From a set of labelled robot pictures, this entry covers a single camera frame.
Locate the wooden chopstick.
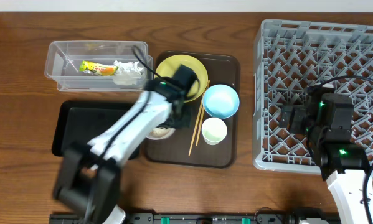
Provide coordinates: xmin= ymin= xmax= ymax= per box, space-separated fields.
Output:
xmin=188 ymin=80 xmax=210 ymax=157
xmin=196 ymin=100 xmax=204 ymax=147

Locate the yellow plate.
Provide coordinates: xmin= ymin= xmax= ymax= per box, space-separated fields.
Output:
xmin=156 ymin=54 xmax=208 ymax=103

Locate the white bowl with rice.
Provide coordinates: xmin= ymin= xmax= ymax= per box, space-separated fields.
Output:
xmin=147 ymin=127 xmax=175 ymax=141

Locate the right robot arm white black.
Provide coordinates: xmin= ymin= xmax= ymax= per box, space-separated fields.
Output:
xmin=279 ymin=93 xmax=373 ymax=223

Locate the wooden chopstick left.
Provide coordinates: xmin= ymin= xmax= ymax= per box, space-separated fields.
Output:
xmin=188 ymin=80 xmax=210 ymax=157

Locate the black food waste tray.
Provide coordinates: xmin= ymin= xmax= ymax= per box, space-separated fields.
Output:
xmin=52 ymin=100 xmax=132 ymax=157

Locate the pale green cup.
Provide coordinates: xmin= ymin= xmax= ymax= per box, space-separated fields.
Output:
xmin=201 ymin=118 xmax=227 ymax=146

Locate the light blue bowl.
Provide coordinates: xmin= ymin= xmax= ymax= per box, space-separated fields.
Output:
xmin=203 ymin=84 xmax=240 ymax=119

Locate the dark brown serving tray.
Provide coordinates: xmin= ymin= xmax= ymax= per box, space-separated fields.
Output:
xmin=143 ymin=51 xmax=240 ymax=169

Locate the crumpled white tissue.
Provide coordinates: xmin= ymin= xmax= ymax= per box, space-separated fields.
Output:
xmin=113 ymin=60 xmax=145 ymax=85

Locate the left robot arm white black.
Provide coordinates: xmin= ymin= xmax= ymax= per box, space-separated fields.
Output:
xmin=53 ymin=77 xmax=196 ymax=223

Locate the green orange snack wrapper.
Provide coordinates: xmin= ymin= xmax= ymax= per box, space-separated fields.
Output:
xmin=80 ymin=60 xmax=118 ymax=76

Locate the grey dishwasher rack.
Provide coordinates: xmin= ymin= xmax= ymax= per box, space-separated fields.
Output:
xmin=253 ymin=19 xmax=373 ymax=176

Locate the clear plastic waste bin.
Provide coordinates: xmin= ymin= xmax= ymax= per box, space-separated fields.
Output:
xmin=45 ymin=40 xmax=153 ymax=91

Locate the wooden chopstick right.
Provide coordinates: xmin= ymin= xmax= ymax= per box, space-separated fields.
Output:
xmin=196 ymin=100 xmax=204 ymax=147

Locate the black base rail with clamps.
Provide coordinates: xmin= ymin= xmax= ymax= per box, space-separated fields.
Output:
xmin=49 ymin=206 xmax=342 ymax=224

